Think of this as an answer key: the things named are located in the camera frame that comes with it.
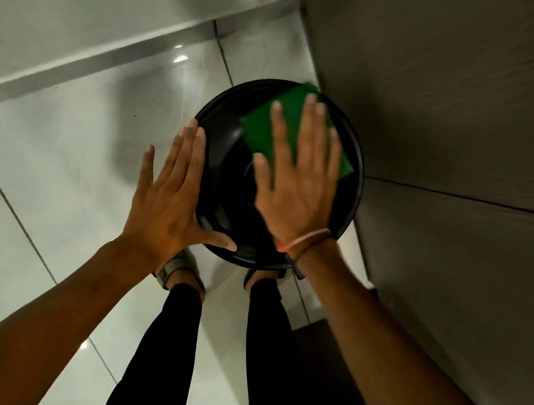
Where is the person's right hand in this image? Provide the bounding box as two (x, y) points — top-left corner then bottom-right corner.
(244, 88), (350, 256)

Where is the person's left hand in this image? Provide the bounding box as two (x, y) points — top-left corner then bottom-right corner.
(119, 112), (250, 276)

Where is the green scouring pad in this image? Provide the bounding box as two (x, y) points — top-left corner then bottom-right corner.
(234, 77), (363, 182)

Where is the person's right forearm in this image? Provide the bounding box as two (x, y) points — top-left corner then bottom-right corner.
(274, 235), (534, 405)

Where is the person's left forearm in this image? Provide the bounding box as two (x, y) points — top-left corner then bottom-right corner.
(0, 224), (164, 405)

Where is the grey left sandal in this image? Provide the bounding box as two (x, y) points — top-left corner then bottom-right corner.
(151, 247), (210, 299)

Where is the pink thread wristband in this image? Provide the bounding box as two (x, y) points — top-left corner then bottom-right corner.
(274, 223), (333, 259)

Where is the grey wood-grain cabinet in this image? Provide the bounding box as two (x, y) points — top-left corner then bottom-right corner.
(259, 0), (534, 405)

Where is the person's right leg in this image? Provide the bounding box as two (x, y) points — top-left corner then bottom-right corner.
(232, 268), (343, 405)

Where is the person's leg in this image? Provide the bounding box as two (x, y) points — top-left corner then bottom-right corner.
(103, 264), (208, 405)
(232, 268), (343, 405)

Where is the person's left leg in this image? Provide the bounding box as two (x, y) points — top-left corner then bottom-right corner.
(103, 264), (208, 405)

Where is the black wrist strap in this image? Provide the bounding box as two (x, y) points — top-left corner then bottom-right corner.
(283, 240), (323, 283)

